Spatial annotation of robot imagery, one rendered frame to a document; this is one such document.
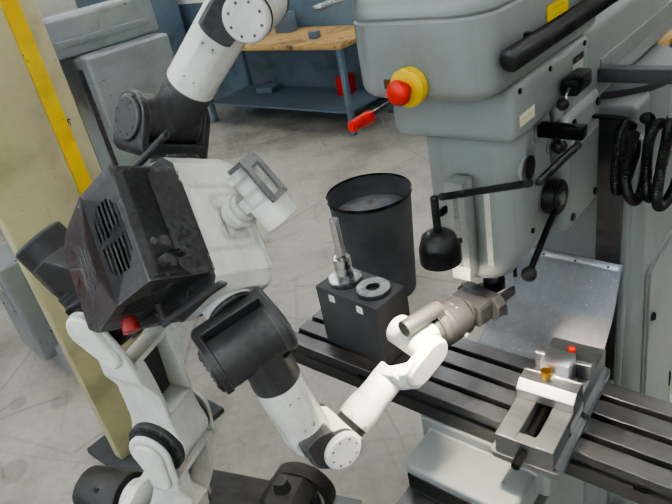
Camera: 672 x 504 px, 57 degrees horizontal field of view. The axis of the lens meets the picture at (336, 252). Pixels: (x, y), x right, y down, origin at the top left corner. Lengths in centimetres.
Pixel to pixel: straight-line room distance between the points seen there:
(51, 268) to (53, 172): 124
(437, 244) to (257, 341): 34
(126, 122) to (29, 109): 136
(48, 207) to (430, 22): 187
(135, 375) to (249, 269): 42
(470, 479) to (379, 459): 123
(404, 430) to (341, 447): 163
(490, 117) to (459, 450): 84
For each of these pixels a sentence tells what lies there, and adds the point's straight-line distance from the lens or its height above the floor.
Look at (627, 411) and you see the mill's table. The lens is 154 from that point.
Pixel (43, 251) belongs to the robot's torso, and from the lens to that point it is 138.
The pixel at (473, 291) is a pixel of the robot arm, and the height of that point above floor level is 125.
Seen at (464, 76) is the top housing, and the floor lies 177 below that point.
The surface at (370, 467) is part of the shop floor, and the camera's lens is 271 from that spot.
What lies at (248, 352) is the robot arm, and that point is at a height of 143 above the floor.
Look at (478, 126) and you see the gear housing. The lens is 109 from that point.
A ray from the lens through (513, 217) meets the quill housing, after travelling 121.
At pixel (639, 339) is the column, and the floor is 86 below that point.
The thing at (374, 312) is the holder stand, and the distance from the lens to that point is 155.
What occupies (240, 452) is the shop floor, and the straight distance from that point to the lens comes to 293.
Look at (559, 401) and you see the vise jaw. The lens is 141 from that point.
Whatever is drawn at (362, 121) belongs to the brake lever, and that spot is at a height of 170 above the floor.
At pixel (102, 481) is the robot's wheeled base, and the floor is 76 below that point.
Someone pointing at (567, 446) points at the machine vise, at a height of 98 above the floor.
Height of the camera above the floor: 203
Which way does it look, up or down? 29 degrees down
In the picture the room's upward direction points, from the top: 12 degrees counter-clockwise
